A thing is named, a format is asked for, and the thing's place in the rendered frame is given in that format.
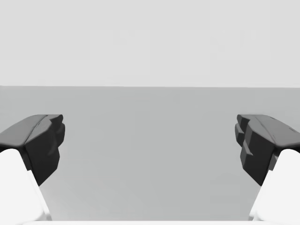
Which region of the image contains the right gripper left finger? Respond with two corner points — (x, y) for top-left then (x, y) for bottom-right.
(0, 114), (66, 221)

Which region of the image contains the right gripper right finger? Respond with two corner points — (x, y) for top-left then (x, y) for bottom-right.
(234, 114), (300, 221)

